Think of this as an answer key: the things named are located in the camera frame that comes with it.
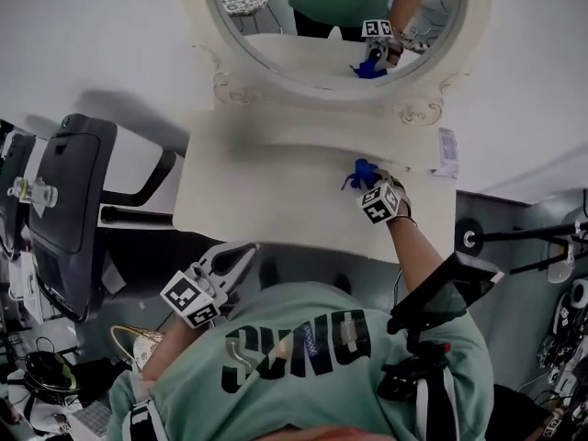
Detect white black shoulder strap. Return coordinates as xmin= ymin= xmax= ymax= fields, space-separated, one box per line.
xmin=121 ymin=400 xmax=162 ymax=441
xmin=415 ymin=367 xmax=460 ymax=441

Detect clear plastic bottle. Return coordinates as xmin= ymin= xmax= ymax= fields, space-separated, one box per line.
xmin=6 ymin=176 xmax=60 ymax=209

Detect green printed t-shirt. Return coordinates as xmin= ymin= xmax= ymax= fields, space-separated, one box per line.
xmin=106 ymin=280 xmax=495 ymax=441

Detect white chair black legs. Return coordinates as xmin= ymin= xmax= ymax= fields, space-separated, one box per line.
xmin=546 ymin=241 xmax=578 ymax=284

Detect white dressing table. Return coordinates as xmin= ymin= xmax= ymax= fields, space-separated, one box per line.
xmin=172 ymin=107 xmax=458 ymax=266

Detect person's right forearm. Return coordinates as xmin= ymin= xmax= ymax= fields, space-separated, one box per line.
xmin=385 ymin=216 xmax=449 ymax=302

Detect small purple packet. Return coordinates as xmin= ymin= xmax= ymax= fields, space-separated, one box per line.
xmin=431 ymin=127 xmax=460 ymax=179

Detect black chest-mounted tablet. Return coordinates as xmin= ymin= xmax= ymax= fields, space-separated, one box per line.
xmin=388 ymin=251 xmax=505 ymax=334

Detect dark grey large appliance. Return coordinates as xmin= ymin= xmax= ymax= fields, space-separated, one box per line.
xmin=27 ymin=113 xmax=178 ymax=324

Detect gold wire basket patterned cushion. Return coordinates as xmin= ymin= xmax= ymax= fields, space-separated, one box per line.
xmin=109 ymin=323 xmax=166 ymax=371

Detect blue cloth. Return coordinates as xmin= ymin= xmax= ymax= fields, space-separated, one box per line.
xmin=341 ymin=157 xmax=380 ymax=192

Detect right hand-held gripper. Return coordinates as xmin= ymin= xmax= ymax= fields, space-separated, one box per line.
xmin=356 ymin=169 xmax=400 ymax=225

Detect black machine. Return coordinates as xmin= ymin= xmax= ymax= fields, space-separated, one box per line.
xmin=0 ymin=119 xmax=38 ymax=259

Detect oval mirror carved white frame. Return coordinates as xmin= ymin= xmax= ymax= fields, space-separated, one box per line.
xmin=176 ymin=0 xmax=492 ymax=126

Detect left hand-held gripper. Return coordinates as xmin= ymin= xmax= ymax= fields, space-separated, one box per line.
xmin=159 ymin=241 xmax=262 ymax=329

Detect pile of black white devices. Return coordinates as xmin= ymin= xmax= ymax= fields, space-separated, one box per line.
xmin=537 ymin=277 xmax=588 ymax=385

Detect person's right hand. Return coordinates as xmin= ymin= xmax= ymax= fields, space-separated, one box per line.
xmin=392 ymin=179 xmax=413 ymax=220

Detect black chest mount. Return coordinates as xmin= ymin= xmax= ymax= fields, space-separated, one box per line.
xmin=379 ymin=331 xmax=454 ymax=401

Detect black coat rack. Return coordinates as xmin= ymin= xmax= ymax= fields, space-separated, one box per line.
xmin=454 ymin=217 xmax=588 ymax=275

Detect person's left forearm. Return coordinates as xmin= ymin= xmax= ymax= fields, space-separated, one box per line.
xmin=140 ymin=317 xmax=208 ymax=383

